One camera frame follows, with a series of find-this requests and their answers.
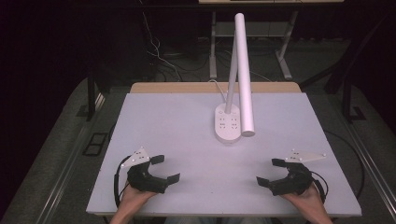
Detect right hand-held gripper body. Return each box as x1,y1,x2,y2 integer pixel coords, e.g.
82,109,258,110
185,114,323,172
268,148,328,197

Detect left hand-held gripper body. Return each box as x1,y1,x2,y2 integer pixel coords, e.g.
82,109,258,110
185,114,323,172
120,147,168,195

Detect person's left hand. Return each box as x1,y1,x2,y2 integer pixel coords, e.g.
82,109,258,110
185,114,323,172
119,181,158,217

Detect person's right hand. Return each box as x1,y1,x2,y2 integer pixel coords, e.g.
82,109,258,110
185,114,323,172
280,183,327,217

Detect black metal stand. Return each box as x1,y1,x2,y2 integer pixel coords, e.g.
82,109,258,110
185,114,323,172
86,76,98,123
341,76,368,123

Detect white desk lamp with sockets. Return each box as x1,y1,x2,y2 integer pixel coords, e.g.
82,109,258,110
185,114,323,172
214,12,256,145

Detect desk with grey metal legs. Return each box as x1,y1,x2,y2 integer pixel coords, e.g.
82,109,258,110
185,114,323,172
198,0,345,81

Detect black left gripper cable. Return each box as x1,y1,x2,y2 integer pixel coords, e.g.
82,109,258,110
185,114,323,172
113,154,133,209

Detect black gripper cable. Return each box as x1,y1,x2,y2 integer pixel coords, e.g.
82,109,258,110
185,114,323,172
310,170,330,204
113,154,133,209

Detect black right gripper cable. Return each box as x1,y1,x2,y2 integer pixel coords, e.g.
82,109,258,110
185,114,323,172
310,170,330,204

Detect black floor socket frame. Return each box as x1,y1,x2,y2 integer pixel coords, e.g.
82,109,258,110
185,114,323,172
81,132,109,157

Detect black floor cable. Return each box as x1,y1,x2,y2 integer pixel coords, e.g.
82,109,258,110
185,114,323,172
323,130,366,201

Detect white lamp cable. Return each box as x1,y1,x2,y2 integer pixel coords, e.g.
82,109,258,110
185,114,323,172
207,78,227,105

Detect white floor cable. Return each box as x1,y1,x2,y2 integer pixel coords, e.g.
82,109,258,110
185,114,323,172
138,0,183,82

